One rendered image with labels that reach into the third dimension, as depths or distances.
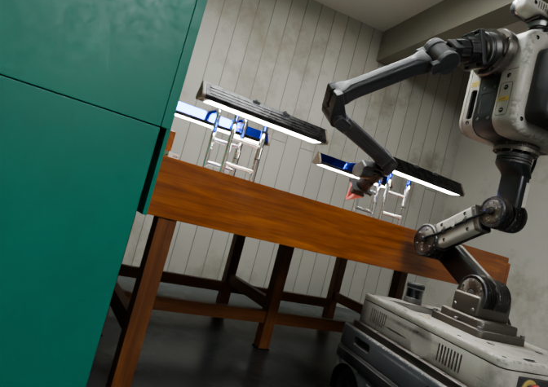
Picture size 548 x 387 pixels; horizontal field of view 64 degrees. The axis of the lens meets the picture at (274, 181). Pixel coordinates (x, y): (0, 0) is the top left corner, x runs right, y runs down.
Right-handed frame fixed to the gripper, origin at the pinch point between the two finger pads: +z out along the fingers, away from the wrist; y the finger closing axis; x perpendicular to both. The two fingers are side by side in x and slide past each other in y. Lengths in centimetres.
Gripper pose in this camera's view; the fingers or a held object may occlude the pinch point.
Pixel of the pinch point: (347, 197)
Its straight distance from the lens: 187.7
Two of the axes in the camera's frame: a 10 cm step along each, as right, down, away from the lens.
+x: 1.1, 7.9, -6.1
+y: -8.4, -2.6, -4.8
